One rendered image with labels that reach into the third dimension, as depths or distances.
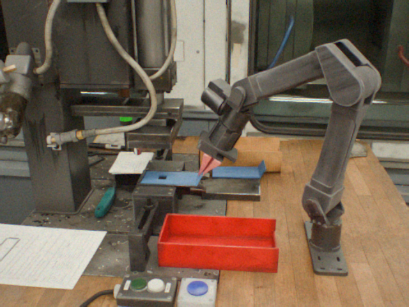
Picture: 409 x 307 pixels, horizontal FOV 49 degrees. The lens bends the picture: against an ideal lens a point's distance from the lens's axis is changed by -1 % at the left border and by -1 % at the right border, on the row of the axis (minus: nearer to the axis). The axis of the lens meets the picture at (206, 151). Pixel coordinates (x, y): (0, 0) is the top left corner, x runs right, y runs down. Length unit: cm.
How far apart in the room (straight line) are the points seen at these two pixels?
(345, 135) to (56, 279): 64
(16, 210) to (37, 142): 107
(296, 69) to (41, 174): 67
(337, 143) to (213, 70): 85
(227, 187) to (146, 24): 50
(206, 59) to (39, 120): 75
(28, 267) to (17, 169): 106
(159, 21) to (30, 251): 58
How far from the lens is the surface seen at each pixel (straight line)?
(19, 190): 215
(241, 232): 106
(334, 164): 95
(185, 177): 115
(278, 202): 123
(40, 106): 112
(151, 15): 102
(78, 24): 104
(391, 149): 176
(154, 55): 103
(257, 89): 99
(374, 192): 135
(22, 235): 117
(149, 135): 102
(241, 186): 126
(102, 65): 104
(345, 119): 90
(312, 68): 91
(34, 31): 108
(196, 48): 169
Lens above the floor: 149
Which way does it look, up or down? 23 degrees down
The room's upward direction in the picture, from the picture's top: straight up
